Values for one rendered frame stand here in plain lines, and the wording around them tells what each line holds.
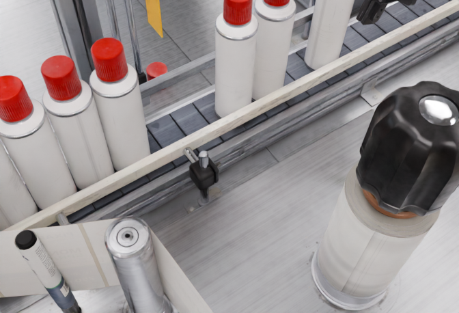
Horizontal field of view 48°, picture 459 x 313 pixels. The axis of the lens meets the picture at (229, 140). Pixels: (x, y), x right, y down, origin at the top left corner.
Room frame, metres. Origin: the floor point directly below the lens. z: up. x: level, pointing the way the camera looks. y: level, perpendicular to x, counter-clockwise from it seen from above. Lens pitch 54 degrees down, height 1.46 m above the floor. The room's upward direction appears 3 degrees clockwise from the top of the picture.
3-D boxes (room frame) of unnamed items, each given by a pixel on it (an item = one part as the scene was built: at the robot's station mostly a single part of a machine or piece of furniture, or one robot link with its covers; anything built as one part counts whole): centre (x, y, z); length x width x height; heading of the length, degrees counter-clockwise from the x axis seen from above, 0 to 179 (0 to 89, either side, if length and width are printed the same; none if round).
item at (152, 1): (0.43, 0.09, 1.09); 0.03 x 0.01 x 0.06; 36
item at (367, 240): (0.24, -0.15, 1.03); 0.09 x 0.09 x 0.30
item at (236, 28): (0.48, 0.00, 0.98); 0.05 x 0.05 x 0.20
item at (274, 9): (0.52, -0.05, 0.98); 0.05 x 0.05 x 0.20
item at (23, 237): (0.18, 0.16, 0.97); 0.02 x 0.02 x 0.19
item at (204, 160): (0.35, 0.03, 0.89); 0.03 x 0.03 x 0.12; 36
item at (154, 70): (0.57, 0.12, 0.85); 0.03 x 0.03 x 0.03
